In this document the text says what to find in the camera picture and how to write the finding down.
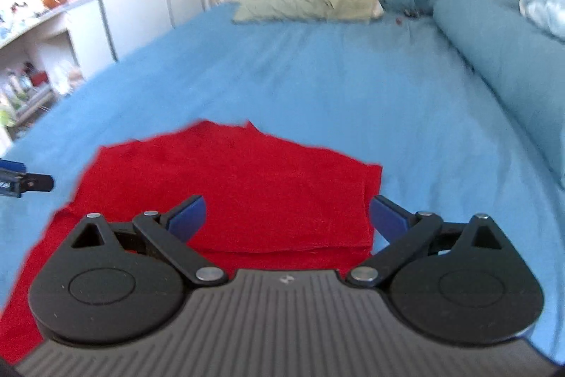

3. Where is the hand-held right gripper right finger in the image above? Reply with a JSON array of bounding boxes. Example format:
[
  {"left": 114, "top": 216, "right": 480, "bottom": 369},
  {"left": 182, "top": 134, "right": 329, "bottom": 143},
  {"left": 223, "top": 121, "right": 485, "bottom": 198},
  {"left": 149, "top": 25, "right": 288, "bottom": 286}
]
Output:
[{"left": 346, "top": 195, "right": 505, "bottom": 288}]

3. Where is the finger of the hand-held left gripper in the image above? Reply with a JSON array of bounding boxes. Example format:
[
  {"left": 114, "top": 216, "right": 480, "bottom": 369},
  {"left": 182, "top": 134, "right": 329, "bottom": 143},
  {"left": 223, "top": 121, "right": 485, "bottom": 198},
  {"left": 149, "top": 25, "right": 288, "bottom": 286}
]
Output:
[{"left": 0, "top": 158, "right": 55, "bottom": 199}]

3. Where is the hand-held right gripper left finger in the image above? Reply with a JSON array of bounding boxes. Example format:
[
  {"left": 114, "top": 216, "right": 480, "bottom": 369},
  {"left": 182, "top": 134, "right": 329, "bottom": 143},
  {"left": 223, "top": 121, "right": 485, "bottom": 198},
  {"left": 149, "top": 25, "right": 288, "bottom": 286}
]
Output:
[{"left": 71, "top": 195, "right": 228, "bottom": 284}]

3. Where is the red garment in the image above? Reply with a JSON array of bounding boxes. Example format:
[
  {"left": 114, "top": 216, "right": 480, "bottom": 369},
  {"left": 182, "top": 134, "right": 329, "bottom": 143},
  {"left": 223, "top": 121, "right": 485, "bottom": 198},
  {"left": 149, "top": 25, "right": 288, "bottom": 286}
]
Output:
[{"left": 0, "top": 119, "right": 383, "bottom": 365}]

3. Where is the white shelf unit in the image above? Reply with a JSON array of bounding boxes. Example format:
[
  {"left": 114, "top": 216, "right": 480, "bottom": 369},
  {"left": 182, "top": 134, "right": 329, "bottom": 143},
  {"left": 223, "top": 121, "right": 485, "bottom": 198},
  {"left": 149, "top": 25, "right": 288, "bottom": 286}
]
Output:
[{"left": 0, "top": 0, "right": 116, "bottom": 139}]

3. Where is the rolled blue blanket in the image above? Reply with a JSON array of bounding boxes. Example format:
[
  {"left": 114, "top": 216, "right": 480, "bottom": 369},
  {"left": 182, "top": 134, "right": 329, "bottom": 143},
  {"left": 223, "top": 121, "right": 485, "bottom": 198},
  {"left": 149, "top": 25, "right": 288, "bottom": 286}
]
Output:
[{"left": 382, "top": 0, "right": 565, "bottom": 188}]

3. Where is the green pillow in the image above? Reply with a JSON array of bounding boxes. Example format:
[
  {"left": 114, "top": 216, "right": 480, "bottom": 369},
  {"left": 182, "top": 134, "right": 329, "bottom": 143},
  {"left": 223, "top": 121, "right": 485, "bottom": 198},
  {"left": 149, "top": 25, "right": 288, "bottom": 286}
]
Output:
[{"left": 232, "top": 0, "right": 386, "bottom": 25}]

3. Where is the light blue quilt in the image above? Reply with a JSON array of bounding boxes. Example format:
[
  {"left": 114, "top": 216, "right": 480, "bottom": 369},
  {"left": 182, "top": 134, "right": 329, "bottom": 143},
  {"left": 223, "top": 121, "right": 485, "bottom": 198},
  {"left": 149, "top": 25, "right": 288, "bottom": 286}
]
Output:
[{"left": 519, "top": 0, "right": 565, "bottom": 40}]

